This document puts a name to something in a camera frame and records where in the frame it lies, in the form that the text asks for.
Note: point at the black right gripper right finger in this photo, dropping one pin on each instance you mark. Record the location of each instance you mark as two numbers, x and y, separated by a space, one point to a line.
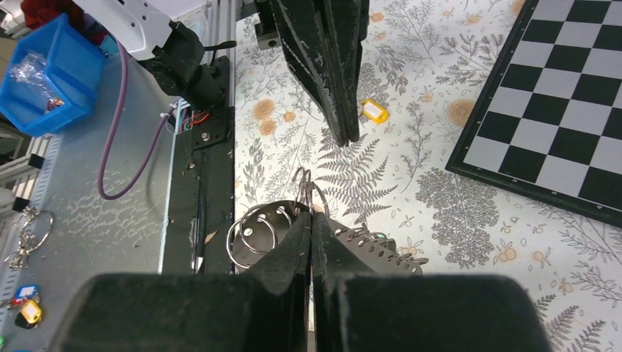
357 309

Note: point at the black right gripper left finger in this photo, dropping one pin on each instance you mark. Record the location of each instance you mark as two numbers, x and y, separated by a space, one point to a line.
262 309

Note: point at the grey metal key holder plate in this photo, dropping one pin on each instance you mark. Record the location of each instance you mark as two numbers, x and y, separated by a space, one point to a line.
263 227

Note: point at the aluminium frame rails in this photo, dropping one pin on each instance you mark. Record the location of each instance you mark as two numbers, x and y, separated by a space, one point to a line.
33 185

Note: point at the black and silver chessboard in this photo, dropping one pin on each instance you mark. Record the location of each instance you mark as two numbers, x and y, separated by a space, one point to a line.
547 124

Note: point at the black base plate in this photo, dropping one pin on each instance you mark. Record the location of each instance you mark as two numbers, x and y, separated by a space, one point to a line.
201 188

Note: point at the spare key tags pile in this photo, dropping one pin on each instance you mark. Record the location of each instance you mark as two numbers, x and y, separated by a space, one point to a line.
26 304

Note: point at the spare keyrings bunch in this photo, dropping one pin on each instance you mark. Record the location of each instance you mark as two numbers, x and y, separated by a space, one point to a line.
28 240

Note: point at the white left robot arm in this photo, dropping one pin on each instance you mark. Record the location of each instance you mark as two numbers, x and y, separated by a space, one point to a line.
171 51

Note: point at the blue plastic bin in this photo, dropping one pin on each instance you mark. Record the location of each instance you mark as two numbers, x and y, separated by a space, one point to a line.
52 79

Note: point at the floral table mat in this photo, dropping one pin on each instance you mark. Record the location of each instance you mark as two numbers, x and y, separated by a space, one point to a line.
426 62

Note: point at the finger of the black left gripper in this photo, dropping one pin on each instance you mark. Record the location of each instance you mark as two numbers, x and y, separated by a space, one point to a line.
347 27
308 47

